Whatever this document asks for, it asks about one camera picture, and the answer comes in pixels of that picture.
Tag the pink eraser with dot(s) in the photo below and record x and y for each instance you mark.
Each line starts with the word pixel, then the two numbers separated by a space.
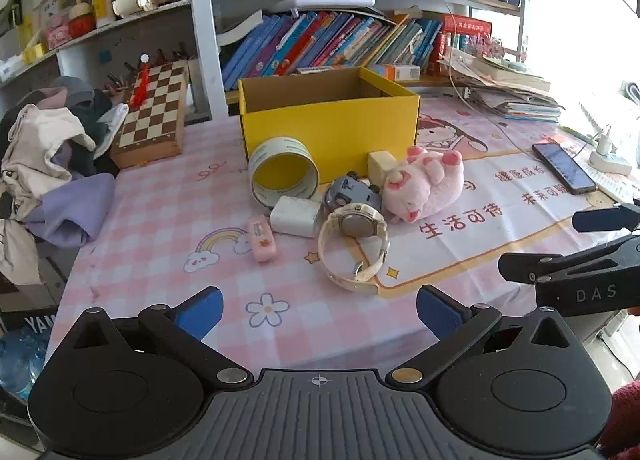
pixel 262 240

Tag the red jar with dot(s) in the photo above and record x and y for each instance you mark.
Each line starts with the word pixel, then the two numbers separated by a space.
pixel 81 23

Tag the black smartphone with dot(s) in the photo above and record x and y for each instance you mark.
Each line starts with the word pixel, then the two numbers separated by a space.
pixel 565 168

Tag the pink pig plush toy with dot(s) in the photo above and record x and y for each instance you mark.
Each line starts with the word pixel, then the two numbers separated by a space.
pixel 425 185

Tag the white tape roll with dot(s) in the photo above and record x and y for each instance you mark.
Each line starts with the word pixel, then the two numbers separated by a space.
pixel 280 145

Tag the orange and white carton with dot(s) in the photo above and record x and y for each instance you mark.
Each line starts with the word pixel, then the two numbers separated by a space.
pixel 397 72
pixel 315 70

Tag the grey toy car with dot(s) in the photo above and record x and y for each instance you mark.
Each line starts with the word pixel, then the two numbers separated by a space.
pixel 350 190

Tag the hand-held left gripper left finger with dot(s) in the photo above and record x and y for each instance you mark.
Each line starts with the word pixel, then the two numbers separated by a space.
pixel 202 312

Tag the white charger block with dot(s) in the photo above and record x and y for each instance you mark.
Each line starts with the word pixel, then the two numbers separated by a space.
pixel 295 217

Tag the pink flower ornament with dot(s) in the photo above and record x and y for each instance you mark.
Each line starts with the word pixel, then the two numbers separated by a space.
pixel 485 46

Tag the purple garment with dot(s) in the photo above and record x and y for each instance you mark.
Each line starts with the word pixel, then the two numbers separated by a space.
pixel 75 210

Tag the stack of papers and books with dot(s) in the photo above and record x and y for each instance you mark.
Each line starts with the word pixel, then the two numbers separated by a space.
pixel 515 90

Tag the row of colourful books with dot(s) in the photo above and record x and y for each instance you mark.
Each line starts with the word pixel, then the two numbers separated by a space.
pixel 325 45

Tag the cream wrist watch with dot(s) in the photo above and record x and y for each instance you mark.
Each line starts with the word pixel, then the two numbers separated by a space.
pixel 355 222

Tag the wooden chessboard box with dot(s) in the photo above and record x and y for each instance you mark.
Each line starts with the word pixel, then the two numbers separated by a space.
pixel 155 110

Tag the white shelf lamp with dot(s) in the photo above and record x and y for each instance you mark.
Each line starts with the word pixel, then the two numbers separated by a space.
pixel 325 2

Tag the person's right forearm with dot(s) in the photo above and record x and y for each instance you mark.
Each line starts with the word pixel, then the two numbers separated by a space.
pixel 625 420

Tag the yellow cardboard box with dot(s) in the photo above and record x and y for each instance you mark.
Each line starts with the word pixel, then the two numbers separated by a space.
pixel 350 130

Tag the blue water bottle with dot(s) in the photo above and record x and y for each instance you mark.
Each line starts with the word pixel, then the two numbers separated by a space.
pixel 20 365

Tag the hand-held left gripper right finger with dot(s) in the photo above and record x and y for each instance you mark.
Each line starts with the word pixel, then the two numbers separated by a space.
pixel 440 312

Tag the white power strip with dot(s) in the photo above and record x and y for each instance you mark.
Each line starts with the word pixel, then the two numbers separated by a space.
pixel 607 160

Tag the pink checked tablecloth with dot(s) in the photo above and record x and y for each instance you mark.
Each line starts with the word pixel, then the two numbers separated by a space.
pixel 175 210

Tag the white bottle with yellow label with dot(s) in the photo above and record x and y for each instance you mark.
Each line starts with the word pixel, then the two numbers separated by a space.
pixel 103 3

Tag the cream rubber block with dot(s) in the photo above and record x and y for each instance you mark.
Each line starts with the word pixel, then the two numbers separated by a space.
pixel 380 165

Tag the dark clothes pile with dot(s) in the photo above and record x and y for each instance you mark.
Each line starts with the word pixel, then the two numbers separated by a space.
pixel 95 140

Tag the pile of clothes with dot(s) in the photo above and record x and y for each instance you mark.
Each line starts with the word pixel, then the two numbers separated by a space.
pixel 40 150

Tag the white bookshelf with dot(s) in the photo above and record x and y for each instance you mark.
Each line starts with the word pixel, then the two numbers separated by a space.
pixel 202 40

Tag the black printed case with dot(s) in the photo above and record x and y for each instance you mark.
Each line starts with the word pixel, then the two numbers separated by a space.
pixel 25 322

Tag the red tassel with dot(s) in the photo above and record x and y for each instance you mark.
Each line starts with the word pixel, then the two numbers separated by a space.
pixel 139 85

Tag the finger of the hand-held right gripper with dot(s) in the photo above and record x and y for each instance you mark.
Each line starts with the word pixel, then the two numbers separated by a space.
pixel 550 267
pixel 600 220

